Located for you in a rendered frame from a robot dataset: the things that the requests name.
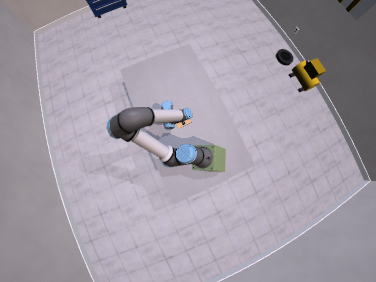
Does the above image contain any peach flat mat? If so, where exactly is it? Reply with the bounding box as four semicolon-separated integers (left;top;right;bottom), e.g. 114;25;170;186
176;119;192;129

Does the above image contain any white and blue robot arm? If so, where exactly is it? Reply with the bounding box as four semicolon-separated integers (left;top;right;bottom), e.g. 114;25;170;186
107;101;213;168

